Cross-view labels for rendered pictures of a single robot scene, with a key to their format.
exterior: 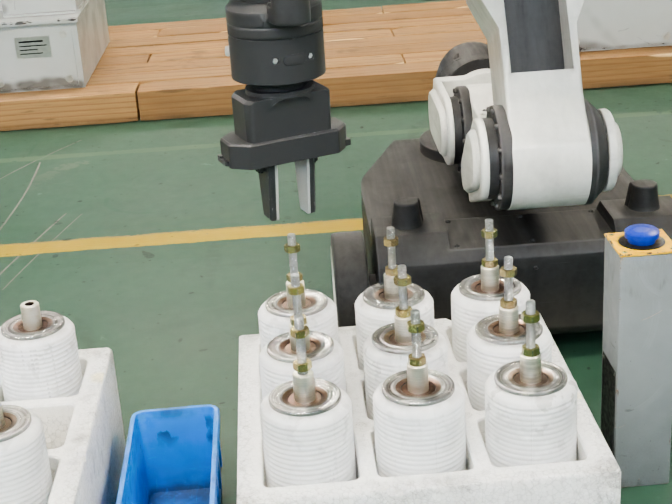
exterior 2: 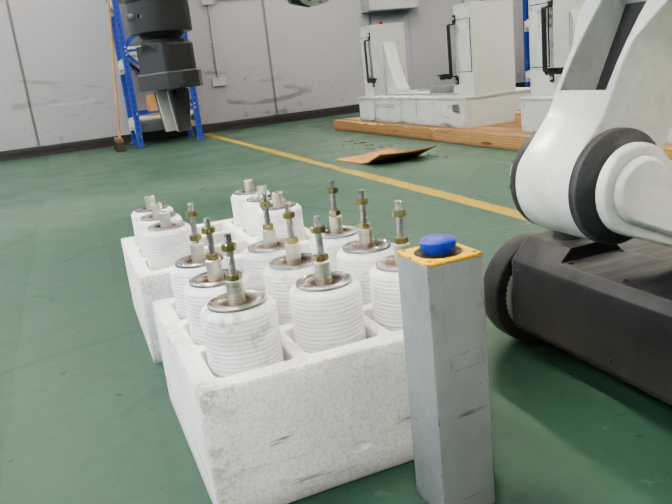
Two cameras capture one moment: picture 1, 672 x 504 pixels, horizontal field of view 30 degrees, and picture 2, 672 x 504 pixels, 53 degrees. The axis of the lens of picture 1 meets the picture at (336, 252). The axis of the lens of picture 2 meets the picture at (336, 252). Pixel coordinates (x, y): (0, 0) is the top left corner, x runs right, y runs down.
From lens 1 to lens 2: 1.47 m
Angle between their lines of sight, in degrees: 67
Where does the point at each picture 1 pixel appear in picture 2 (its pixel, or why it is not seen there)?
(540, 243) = (623, 285)
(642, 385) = (420, 399)
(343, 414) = (186, 274)
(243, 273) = not seen: hidden behind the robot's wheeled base
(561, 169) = (546, 190)
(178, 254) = not seen: hidden behind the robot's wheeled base
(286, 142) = (148, 76)
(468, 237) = (596, 262)
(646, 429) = (426, 448)
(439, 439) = (191, 313)
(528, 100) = (558, 118)
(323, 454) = (177, 294)
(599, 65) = not seen: outside the picture
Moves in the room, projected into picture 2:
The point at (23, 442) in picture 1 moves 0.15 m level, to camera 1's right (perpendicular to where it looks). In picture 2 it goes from (153, 235) to (162, 251)
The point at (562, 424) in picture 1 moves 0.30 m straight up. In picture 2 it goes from (213, 340) to (171, 88)
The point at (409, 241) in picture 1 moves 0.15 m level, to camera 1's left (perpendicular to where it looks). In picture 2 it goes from (542, 246) to (491, 229)
